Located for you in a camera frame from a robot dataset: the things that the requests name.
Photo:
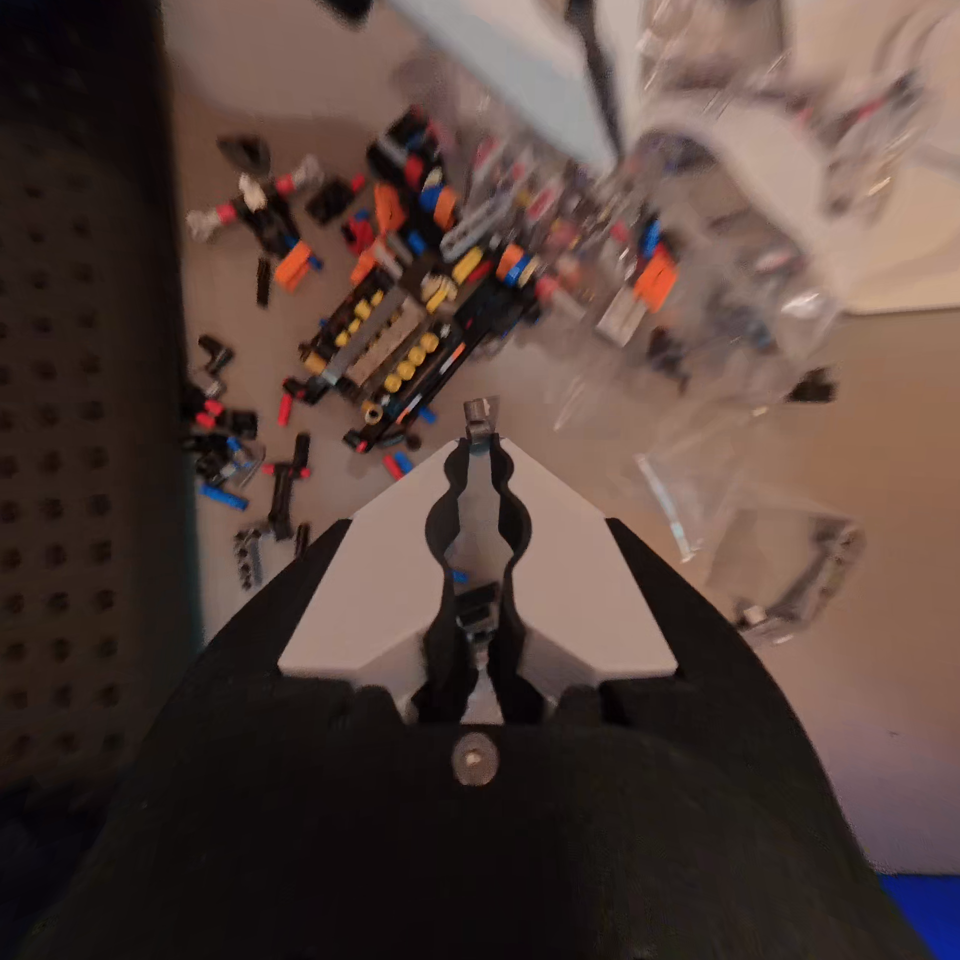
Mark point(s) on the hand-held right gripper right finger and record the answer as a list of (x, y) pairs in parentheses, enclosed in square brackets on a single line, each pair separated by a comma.
[(592, 600)]

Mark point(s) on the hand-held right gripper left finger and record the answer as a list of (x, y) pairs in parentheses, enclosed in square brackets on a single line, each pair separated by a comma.
[(367, 600)]

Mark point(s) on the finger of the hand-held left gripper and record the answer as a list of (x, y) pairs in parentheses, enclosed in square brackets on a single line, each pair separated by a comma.
[(626, 45), (510, 60)]

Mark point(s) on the clear bags of parts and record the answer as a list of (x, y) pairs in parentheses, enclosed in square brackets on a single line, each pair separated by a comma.
[(780, 172)]

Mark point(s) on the dark grey lego beam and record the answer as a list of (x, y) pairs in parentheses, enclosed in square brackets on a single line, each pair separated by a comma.
[(480, 416)]

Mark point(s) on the partly built lego engine block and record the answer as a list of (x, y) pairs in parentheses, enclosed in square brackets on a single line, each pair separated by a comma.
[(390, 345)]

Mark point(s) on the pile of lego pieces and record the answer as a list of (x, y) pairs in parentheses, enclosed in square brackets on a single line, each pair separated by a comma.
[(289, 266)]

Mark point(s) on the grey red lego axle assembly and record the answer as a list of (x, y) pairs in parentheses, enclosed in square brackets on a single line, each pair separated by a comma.
[(247, 202)]

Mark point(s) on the small black lego piece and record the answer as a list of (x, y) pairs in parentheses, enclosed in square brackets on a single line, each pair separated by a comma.
[(811, 386)]

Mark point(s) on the empty clear plastic bag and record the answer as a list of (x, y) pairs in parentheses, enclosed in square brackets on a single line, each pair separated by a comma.
[(787, 570)]

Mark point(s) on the black perforated board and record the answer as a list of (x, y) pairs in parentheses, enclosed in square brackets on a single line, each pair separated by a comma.
[(75, 450)]

